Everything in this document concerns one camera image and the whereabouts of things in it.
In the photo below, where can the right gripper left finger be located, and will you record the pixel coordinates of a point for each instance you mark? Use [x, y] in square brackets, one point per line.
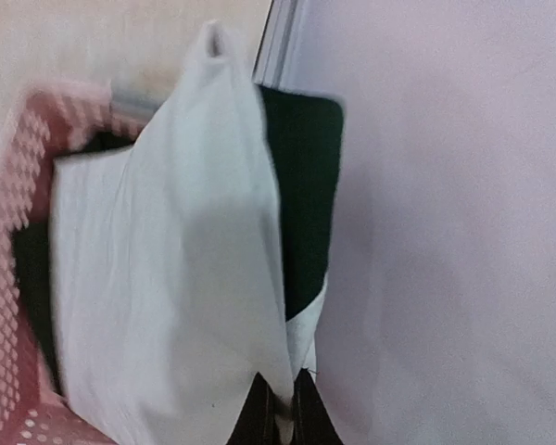
[255, 424]

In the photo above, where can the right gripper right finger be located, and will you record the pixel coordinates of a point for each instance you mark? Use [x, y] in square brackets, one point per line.
[312, 424]

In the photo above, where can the white cloth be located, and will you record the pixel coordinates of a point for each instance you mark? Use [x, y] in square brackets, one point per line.
[167, 268]

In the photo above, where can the dark green garment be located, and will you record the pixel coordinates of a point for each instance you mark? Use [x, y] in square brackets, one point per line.
[304, 134]

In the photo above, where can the right aluminium corner post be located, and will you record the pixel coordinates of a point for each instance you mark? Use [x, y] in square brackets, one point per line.
[279, 42]

